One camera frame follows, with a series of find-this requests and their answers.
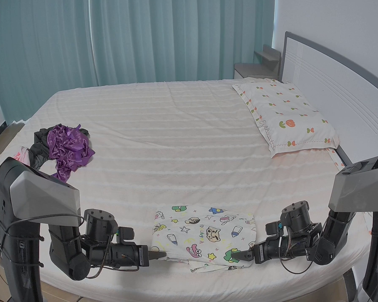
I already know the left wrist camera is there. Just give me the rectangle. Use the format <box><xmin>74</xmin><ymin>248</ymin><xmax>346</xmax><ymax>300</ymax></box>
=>
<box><xmin>115</xmin><ymin>226</ymin><xmax>135</xmax><ymax>243</ymax></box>

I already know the blue-green curtain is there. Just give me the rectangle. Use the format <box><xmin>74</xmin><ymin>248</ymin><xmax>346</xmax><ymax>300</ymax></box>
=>
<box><xmin>90</xmin><ymin>0</ymin><xmax>276</xmax><ymax>86</ymax></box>
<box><xmin>0</xmin><ymin>0</ymin><xmax>98</xmax><ymax>122</ymax></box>

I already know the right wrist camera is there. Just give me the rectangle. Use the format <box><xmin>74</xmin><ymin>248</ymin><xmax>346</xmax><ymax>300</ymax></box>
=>
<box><xmin>265</xmin><ymin>220</ymin><xmax>284</xmax><ymax>238</ymax></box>

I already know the purple satin garment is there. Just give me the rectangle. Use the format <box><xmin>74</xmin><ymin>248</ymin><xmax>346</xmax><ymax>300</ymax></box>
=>
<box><xmin>47</xmin><ymin>124</ymin><xmax>96</xmax><ymax>182</ymax></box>

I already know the grey bedside table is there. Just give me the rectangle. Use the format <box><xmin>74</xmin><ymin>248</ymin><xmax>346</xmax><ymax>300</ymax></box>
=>
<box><xmin>234</xmin><ymin>44</ymin><xmax>281</xmax><ymax>79</ymax></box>

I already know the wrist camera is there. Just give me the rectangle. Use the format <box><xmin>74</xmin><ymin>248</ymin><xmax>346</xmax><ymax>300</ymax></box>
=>
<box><xmin>115</xmin><ymin>226</ymin><xmax>135</xmax><ymax>243</ymax></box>
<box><xmin>265</xmin><ymin>220</ymin><xmax>284</xmax><ymax>238</ymax></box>

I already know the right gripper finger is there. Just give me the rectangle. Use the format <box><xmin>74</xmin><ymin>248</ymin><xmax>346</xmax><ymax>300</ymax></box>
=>
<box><xmin>231</xmin><ymin>249</ymin><xmax>255</xmax><ymax>261</ymax></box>

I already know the pink garment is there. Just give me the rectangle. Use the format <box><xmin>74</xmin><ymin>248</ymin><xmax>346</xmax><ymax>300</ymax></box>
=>
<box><xmin>14</xmin><ymin>147</ymin><xmax>31</xmax><ymax>166</ymax></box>

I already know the black cable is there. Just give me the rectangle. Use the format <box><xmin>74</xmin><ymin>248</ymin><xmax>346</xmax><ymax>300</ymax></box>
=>
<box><xmin>85</xmin><ymin>264</ymin><xmax>139</xmax><ymax>279</ymax></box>
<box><xmin>279</xmin><ymin>257</ymin><xmax>315</xmax><ymax>275</ymax></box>

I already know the white printed pillow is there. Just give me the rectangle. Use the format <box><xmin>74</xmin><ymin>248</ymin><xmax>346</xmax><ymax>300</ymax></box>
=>
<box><xmin>232</xmin><ymin>77</ymin><xmax>340</xmax><ymax>159</ymax></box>

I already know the white printed pyjama top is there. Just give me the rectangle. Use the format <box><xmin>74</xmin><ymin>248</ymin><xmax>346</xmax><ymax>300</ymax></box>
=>
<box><xmin>151</xmin><ymin>205</ymin><xmax>258</xmax><ymax>273</ymax></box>

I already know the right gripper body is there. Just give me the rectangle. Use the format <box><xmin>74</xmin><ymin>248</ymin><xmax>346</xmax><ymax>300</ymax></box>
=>
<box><xmin>253</xmin><ymin>238</ymin><xmax>287</xmax><ymax>264</ymax></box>

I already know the black garment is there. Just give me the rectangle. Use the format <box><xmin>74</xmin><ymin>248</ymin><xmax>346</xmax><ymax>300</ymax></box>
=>
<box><xmin>28</xmin><ymin>125</ymin><xmax>91</xmax><ymax>171</ymax></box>

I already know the bed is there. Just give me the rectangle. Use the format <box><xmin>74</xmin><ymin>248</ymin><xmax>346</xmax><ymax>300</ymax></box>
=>
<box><xmin>0</xmin><ymin>32</ymin><xmax>378</xmax><ymax>302</ymax></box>

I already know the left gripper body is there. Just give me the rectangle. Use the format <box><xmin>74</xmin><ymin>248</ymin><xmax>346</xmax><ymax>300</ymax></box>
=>
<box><xmin>109</xmin><ymin>243</ymin><xmax>150</xmax><ymax>268</ymax></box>

